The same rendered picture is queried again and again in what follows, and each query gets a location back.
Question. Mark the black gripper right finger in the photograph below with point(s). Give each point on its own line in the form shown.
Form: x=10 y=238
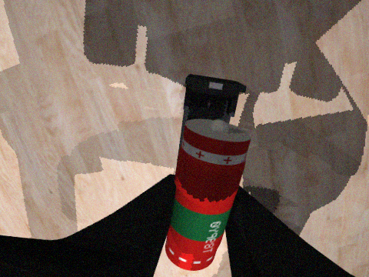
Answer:
x=260 y=245

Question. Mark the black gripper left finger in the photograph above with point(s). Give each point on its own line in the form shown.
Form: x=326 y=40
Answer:
x=127 y=243

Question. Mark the red and green battery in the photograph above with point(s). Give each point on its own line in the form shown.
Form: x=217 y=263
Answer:
x=211 y=160

